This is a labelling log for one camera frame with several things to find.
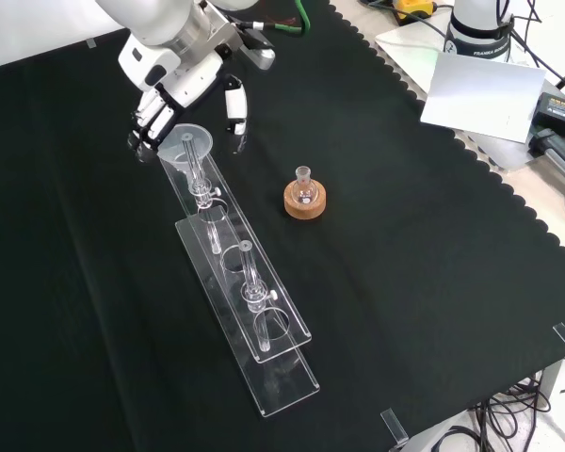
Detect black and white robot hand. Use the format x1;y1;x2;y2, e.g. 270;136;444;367
118;35;250;164

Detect clear acrylic funnel stand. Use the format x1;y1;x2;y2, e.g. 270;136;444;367
158;133;322;420

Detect round-bottom glass flask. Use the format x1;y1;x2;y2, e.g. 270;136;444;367
292;165;318;206

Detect yellow stop button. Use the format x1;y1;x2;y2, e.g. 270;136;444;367
392;0;440;25

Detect black bench cloth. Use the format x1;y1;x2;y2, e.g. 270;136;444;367
0;0;565;452

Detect black power adapter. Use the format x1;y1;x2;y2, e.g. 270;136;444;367
531;91;565;138

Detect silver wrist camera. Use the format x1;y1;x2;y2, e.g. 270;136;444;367
237;27;278;73

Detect green cable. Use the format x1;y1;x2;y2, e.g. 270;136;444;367
263;0;313;36

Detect cork ring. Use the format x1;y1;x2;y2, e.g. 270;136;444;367
282;180;329;220

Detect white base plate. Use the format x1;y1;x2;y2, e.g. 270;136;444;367
373;20;539;171

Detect black cables at arm base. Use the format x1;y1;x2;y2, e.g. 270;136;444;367
495;0;565;98

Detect black handled tool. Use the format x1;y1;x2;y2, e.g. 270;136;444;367
528;127;565;190

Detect black cable bundle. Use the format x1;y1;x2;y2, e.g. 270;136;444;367
451;370;565;452

